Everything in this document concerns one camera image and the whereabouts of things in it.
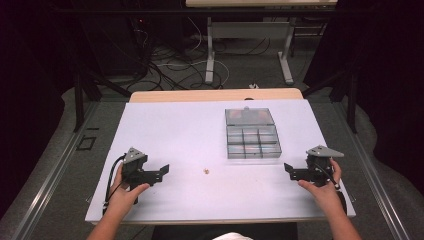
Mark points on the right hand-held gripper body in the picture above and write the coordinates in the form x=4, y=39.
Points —
x=320, y=163

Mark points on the black metal stand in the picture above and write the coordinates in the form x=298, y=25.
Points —
x=81, y=96
x=346, y=93

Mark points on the clear plastic compartment box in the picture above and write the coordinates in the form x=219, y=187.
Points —
x=251, y=133

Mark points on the white-framed desk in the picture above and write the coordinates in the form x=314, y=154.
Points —
x=246, y=31

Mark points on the black floor socket plate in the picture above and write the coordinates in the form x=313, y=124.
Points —
x=86, y=143

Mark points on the person's right hand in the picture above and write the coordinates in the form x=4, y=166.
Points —
x=325, y=193

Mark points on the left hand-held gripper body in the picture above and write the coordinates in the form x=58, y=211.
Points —
x=132, y=166

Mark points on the person's dark clothing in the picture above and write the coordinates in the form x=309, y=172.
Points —
x=186, y=231

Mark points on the person's left hand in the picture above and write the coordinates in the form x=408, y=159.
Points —
x=125, y=195

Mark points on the white table mat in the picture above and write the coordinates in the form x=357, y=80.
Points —
x=200, y=133

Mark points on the aluminium floor rail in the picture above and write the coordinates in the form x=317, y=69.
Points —
x=373, y=180
x=50, y=180

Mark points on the wooden table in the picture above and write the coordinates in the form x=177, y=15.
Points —
x=200, y=95

